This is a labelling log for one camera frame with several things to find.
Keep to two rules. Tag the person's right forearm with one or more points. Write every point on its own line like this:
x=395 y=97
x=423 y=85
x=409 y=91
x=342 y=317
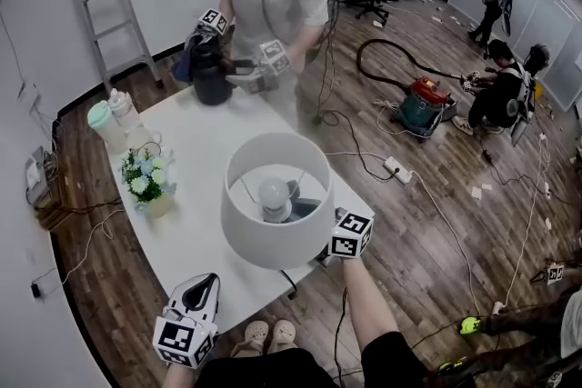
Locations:
x=364 y=300

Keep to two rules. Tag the person's right beige shoe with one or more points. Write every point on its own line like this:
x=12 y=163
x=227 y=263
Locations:
x=283 y=335

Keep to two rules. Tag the person's left forearm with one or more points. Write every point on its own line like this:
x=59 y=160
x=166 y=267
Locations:
x=179 y=377

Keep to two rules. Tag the grey box on floor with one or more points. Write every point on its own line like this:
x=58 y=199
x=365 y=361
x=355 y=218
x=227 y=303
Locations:
x=38 y=177

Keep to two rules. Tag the black power adapter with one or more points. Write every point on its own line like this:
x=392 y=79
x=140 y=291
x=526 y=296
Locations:
x=36 y=290

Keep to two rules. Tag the white tumbler with green lid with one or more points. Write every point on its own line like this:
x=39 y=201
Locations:
x=107 y=127

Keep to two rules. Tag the scattered paper scraps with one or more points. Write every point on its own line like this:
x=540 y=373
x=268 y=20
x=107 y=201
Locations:
x=476 y=193

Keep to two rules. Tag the person's left beige shoe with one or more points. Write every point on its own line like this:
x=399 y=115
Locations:
x=250 y=338

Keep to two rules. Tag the white power strip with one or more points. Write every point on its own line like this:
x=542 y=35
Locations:
x=398 y=170
x=496 y=308

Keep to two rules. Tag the dark blue cloth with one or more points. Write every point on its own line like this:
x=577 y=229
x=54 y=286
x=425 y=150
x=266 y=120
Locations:
x=183 y=66

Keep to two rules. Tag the translucent white bottle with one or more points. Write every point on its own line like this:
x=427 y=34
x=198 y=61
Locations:
x=123 y=106

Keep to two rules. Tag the white table lamp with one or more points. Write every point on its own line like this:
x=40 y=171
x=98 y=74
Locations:
x=273 y=250

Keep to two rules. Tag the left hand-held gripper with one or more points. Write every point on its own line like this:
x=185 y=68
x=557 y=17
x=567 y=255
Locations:
x=182 y=341

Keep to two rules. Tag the person's black shirt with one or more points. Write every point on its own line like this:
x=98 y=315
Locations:
x=273 y=370

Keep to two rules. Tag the red and green vacuum cleaner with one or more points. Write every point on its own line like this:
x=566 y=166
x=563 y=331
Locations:
x=425 y=102

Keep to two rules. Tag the person's beige shoe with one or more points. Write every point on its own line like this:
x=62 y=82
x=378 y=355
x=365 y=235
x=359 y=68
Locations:
x=250 y=338
x=283 y=335

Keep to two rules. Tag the yellow bucket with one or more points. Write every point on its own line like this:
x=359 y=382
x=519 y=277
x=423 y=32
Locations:
x=538 y=91

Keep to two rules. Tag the black kettle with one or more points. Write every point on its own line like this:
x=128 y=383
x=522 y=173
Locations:
x=211 y=82

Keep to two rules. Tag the artificial flowers in cream pot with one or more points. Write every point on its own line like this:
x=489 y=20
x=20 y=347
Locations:
x=150 y=186

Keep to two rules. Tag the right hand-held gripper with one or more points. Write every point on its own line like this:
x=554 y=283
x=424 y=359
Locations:
x=350 y=236

